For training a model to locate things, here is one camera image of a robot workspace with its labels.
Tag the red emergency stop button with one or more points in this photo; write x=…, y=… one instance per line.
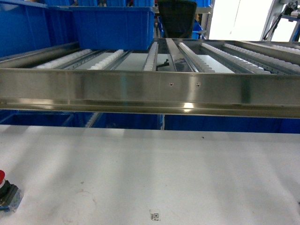
x=10, y=195

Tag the large blue bin on shelf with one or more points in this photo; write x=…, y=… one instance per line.
x=113, y=28

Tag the stainless steel roller shelf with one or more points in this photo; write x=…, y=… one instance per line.
x=175, y=76

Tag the black office chair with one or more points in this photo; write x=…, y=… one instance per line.
x=177, y=17

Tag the QR code sticker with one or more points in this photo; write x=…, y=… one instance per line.
x=155, y=214

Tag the blue bin far left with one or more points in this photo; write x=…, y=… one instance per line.
x=27, y=26

